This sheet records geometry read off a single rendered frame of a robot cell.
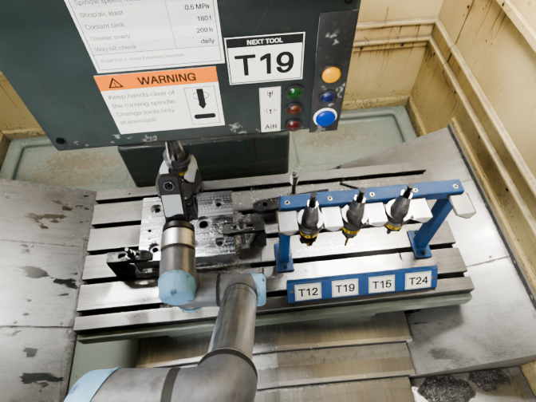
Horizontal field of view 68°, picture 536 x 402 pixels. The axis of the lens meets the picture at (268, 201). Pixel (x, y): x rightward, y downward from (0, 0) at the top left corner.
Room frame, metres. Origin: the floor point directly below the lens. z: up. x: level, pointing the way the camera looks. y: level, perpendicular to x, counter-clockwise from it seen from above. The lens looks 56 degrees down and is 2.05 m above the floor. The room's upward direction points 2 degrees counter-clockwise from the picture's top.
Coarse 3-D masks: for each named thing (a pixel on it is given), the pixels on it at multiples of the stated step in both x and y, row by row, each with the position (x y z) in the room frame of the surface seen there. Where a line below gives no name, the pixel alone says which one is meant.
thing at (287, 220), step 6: (288, 210) 0.52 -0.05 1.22; (294, 210) 0.52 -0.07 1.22; (276, 216) 0.51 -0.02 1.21; (282, 216) 0.51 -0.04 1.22; (288, 216) 0.51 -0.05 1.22; (294, 216) 0.50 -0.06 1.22; (282, 222) 0.49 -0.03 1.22; (288, 222) 0.49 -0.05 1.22; (294, 222) 0.49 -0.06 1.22; (282, 228) 0.47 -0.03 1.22; (288, 228) 0.47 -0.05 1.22; (294, 228) 0.47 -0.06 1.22; (288, 234) 0.46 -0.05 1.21
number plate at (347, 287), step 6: (336, 282) 0.43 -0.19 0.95; (342, 282) 0.43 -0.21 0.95; (348, 282) 0.43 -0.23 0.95; (354, 282) 0.43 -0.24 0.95; (336, 288) 0.42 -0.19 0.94; (342, 288) 0.42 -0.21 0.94; (348, 288) 0.42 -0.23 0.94; (354, 288) 0.42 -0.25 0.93; (336, 294) 0.41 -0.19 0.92; (342, 294) 0.41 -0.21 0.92; (348, 294) 0.41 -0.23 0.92; (354, 294) 0.41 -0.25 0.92
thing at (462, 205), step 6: (450, 198) 0.54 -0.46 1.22; (456, 198) 0.54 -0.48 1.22; (462, 198) 0.54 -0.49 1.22; (468, 198) 0.54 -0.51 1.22; (456, 204) 0.52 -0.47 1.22; (462, 204) 0.52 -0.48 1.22; (468, 204) 0.52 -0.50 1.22; (456, 210) 0.51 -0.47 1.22; (462, 210) 0.50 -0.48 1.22; (468, 210) 0.50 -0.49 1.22; (474, 210) 0.50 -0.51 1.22; (462, 216) 0.49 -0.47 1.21; (468, 216) 0.49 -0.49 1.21
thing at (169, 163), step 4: (184, 148) 0.64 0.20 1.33; (164, 152) 0.63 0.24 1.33; (188, 152) 0.62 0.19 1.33; (164, 156) 0.61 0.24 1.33; (184, 156) 0.61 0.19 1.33; (188, 156) 0.61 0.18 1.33; (164, 160) 0.60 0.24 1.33; (168, 160) 0.60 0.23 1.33; (180, 160) 0.60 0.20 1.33; (184, 160) 0.60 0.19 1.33; (188, 160) 0.61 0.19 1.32; (168, 164) 0.59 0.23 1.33; (172, 164) 0.60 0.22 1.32; (176, 164) 0.60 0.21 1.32; (180, 164) 0.59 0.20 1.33; (184, 164) 0.60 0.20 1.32; (188, 164) 0.60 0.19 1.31; (172, 168) 0.59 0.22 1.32; (180, 168) 0.59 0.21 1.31
